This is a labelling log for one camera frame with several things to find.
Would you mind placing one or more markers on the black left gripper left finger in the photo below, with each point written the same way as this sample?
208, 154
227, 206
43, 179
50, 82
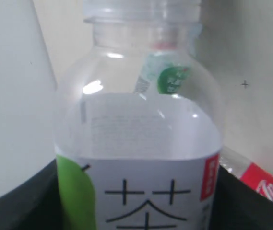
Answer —
34, 205

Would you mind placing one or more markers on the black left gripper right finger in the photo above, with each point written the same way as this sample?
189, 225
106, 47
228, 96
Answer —
238, 207

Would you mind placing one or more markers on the clear tea bottle white label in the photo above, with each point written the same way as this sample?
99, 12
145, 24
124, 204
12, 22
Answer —
128, 161

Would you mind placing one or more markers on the clear cola bottle red label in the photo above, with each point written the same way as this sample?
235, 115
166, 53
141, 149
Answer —
247, 172

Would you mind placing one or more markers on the white bottle green label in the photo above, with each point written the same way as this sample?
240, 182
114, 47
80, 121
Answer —
163, 73

